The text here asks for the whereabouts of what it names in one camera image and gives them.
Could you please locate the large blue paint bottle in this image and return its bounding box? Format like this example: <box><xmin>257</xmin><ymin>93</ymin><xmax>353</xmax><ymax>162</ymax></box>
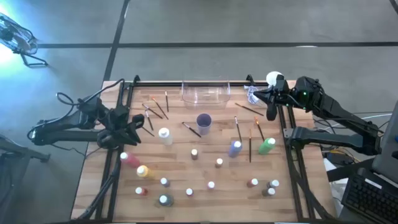
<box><xmin>228</xmin><ymin>140</ymin><xmax>243</xmax><ymax>159</ymax></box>

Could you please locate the large green paint bottle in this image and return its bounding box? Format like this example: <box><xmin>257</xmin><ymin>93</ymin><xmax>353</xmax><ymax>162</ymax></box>
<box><xmin>257</xmin><ymin>137</ymin><xmax>277</xmax><ymax>156</ymax></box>

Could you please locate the white cable bundle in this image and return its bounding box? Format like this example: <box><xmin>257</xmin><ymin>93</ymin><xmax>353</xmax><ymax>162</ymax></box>
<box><xmin>244</xmin><ymin>85</ymin><xmax>268</xmax><ymax>106</ymax></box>

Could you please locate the black keyboard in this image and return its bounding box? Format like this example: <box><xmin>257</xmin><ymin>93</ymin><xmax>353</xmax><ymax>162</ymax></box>
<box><xmin>341</xmin><ymin>167</ymin><xmax>398</xmax><ymax>224</ymax></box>

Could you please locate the clear plastic bin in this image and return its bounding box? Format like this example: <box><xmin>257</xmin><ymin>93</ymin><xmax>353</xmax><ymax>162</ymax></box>
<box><xmin>181</xmin><ymin>76</ymin><xmax>231</xmax><ymax>110</ymax></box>

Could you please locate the yellow floor cable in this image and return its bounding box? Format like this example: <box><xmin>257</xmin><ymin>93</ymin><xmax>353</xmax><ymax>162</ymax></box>
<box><xmin>323</xmin><ymin>148</ymin><xmax>363</xmax><ymax>163</ymax></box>

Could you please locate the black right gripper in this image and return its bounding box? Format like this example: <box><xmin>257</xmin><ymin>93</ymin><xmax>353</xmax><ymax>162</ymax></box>
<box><xmin>253</xmin><ymin>81</ymin><xmax>295</xmax><ymax>121</ymax></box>

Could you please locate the metal floor fan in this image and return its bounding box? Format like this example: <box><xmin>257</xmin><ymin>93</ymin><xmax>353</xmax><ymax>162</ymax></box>
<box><xmin>0</xmin><ymin>12</ymin><xmax>49</xmax><ymax>68</ymax></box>

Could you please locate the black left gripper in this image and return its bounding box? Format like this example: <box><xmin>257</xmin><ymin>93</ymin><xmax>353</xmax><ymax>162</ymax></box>
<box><xmin>96</xmin><ymin>105</ymin><xmax>146</xmax><ymax>149</ymax></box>

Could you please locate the computer monitor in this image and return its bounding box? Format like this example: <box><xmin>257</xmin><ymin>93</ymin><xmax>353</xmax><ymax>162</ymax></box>
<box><xmin>371</xmin><ymin>100</ymin><xmax>398</xmax><ymax>187</ymax></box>

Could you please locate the large white paint bottle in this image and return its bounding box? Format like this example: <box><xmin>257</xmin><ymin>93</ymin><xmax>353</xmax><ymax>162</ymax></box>
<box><xmin>157</xmin><ymin>127</ymin><xmax>174</xmax><ymax>146</ymax></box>

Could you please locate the large teal paint bottle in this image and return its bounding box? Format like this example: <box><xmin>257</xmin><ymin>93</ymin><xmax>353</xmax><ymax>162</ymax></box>
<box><xmin>157</xmin><ymin>194</ymin><xmax>175</xmax><ymax>208</ymax></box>

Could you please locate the lilac plastic cup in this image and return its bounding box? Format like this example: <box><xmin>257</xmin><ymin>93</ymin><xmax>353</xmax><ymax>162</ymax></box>
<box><xmin>195</xmin><ymin>113</ymin><xmax>213</xmax><ymax>136</ymax></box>

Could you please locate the white floor cable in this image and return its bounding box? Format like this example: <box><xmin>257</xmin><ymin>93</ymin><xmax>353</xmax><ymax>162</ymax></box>
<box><xmin>356</xmin><ymin>112</ymin><xmax>393</xmax><ymax>121</ymax></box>

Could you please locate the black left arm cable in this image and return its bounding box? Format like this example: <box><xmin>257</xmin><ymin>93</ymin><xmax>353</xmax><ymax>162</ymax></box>
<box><xmin>55</xmin><ymin>78</ymin><xmax>127</xmax><ymax>108</ymax></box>

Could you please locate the large red paint bottle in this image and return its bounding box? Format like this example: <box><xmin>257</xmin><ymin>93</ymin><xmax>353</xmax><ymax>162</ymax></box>
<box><xmin>119</xmin><ymin>151</ymin><xmax>141</xmax><ymax>169</ymax></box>

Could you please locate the white bag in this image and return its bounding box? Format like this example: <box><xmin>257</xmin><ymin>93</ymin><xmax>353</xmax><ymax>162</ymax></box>
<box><xmin>323</xmin><ymin>157</ymin><xmax>346</xmax><ymax>206</ymax></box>

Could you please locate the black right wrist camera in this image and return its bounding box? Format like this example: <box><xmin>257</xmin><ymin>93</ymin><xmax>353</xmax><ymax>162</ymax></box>
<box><xmin>273</xmin><ymin>73</ymin><xmax>286</xmax><ymax>90</ymax></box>

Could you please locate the black cart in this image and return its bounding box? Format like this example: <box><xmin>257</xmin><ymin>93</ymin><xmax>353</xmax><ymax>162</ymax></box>
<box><xmin>0</xmin><ymin>134</ymin><xmax>51</xmax><ymax>224</ymax></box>

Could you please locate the large yellow paint bottle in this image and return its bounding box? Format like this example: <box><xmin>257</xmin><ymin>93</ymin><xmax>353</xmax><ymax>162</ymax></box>
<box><xmin>136</xmin><ymin>165</ymin><xmax>155</xmax><ymax>180</ymax></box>

